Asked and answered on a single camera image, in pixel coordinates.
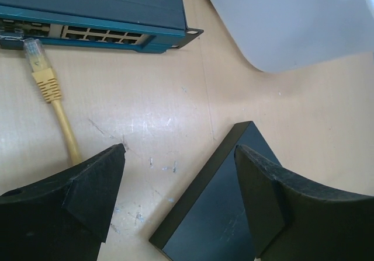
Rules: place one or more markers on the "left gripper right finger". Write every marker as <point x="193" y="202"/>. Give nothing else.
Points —
<point x="291" y="217"/>

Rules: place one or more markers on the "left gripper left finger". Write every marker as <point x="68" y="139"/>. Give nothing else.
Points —
<point x="65" y="216"/>

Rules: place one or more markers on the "small black network switch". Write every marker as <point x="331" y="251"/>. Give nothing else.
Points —
<point x="208" y="222"/>

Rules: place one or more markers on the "white plastic tub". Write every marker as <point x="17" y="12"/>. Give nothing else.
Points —
<point x="280" y="35"/>

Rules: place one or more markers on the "large teal rack switch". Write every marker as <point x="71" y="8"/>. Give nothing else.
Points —
<point x="144" y="26"/>

